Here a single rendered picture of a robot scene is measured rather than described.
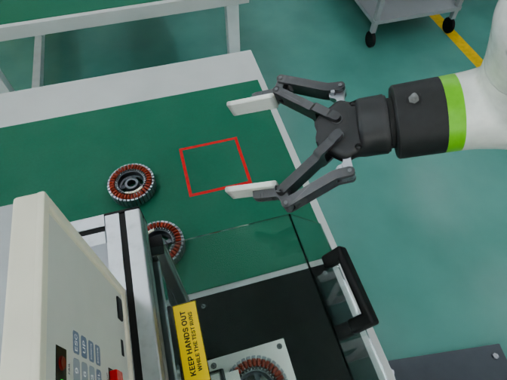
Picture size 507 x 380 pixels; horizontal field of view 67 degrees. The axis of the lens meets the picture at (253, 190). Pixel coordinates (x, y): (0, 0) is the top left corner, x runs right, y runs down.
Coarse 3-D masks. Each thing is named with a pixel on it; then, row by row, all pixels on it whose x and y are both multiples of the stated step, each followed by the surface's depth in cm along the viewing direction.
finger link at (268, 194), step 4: (268, 188) 50; (272, 188) 49; (256, 192) 50; (260, 192) 50; (264, 192) 50; (268, 192) 49; (272, 192) 49; (256, 196) 50; (260, 196) 50; (264, 196) 49; (268, 196) 49; (272, 196) 49; (276, 196) 49; (280, 196) 49; (284, 196) 48; (256, 200) 50; (260, 200) 50; (264, 200) 50; (268, 200) 50; (272, 200) 50; (280, 200) 48; (284, 208) 48; (288, 208) 48; (292, 208) 49
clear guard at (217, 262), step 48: (192, 240) 53; (240, 240) 53; (288, 240) 53; (192, 288) 49; (240, 288) 49; (288, 288) 49; (336, 288) 53; (240, 336) 46; (288, 336) 46; (336, 336) 46
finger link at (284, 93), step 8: (280, 88) 54; (280, 96) 53; (288, 96) 53; (296, 96) 53; (288, 104) 54; (296, 104) 52; (304, 104) 52; (312, 104) 51; (320, 104) 50; (304, 112) 53; (312, 112) 51; (320, 112) 50; (328, 112) 49; (336, 112) 49; (336, 120) 49
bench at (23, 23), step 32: (0, 0) 143; (32, 0) 143; (64, 0) 143; (96, 0) 143; (128, 0) 143; (160, 0) 143; (192, 0) 144; (224, 0) 148; (0, 32) 135; (32, 32) 138
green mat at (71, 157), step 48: (192, 96) 114; (240, 96) 114; (0, 144) 104; (48, 144) 104; (96, 144) 104; (144, 144) 104; (192, 144) 104; (240, 144) 104; (0, 192) 95; (48, 192) 95; (96, 192) 95; (192, 192) 95
